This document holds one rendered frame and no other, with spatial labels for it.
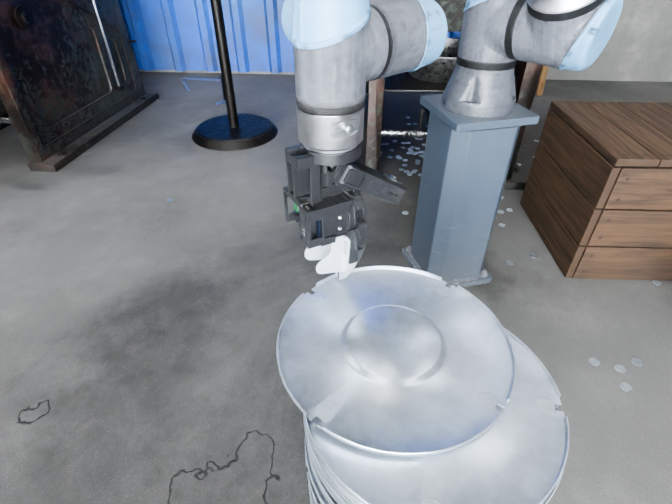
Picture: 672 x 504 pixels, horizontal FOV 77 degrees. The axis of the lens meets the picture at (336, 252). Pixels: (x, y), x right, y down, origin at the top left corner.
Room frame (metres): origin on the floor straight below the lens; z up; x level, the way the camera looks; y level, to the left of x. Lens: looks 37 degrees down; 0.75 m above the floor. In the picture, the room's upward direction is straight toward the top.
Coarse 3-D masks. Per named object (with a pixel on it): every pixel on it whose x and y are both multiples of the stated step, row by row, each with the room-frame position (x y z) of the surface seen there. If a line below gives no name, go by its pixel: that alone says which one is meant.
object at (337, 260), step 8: (336, 240) 0.44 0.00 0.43; (344, 240) 0.45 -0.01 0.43; (336, 248) 0.44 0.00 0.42; (344, 248) 0.45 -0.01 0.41; (328, 256) 0.44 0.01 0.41; (336, 256) 0.44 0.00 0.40; (344, 256) 0.45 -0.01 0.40; (320, 264) 0.43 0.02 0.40; (328, 264) 0.44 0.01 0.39; (336, 264) 0.44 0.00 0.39; (344, 264) 0.45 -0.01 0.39; (352, 264) 0.45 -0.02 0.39; (320, 272) 0.43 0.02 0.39; (328, 272) 0.44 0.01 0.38; (344, 272) 0.45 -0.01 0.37
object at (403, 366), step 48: (336, 288) 0.45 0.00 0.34; (384, 288) 0.45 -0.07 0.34; (432, 288) 0.45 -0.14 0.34; (288, 336) 0.36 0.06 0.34; (336, 336) 0.36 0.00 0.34; (384, 336) 0.35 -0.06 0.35; (432, 336) 0.35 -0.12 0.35; (480, 336) 0.36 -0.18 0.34; (288, 384) 0.29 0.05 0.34; (336, 384) 0.29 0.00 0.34; (384, 384) 0.29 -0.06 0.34; (432, 384) 0.29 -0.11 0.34; (480, 384) 0.29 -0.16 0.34; (336, 432) 0.23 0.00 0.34; (384, 432) 0.23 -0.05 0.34; (432, 432) 0.23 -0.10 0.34; (480, 432) 0.23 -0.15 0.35
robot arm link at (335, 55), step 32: (320, 0) 0.43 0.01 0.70; (352, 0) 0.43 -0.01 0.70; (320, 32) 0.43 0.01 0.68; (352, 32) 0.43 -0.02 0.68; (384, 32) 0.47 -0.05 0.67; (320, 64) 0.43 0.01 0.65; (352, 64) 0.43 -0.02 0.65; (384, 64) 0.47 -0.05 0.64; (320, 96) 0.43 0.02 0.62; (352, 96) 0.43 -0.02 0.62
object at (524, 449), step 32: (544, 384) 0.29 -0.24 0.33; (512, 416) 0.25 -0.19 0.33; (544, 416) 0.25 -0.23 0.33; (320, 448) 0.22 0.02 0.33; (352, 448) 0.22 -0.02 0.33; (480, 448) 0.22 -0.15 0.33; (512, 448) 0.22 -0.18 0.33; (544, 448) 0.22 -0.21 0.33; (352, 480) 0.19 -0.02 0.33; (384, 480) 0.19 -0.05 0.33; (416, 480) 0.19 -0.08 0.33; (448, 480) 0.19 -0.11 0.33; (480, 480) 0.19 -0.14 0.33; (512, 480) 0.19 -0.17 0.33; (544, 480) 0.19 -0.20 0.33
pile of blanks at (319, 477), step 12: (312, 444) 0.22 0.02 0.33; (312, 456) 0.22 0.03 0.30; (312, 468) 0.23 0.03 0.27; (324, 468) 0.20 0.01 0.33; (312, 480) 0.23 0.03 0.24; (324, 480) 0.20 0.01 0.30; (336, 480) 0.19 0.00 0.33; (312, 492) 0.23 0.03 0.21; (324, 492) 0.20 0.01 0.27; (336, 492) 0.19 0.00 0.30; (348, 492) 0.18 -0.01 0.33; (552, 492) 0.18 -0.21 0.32
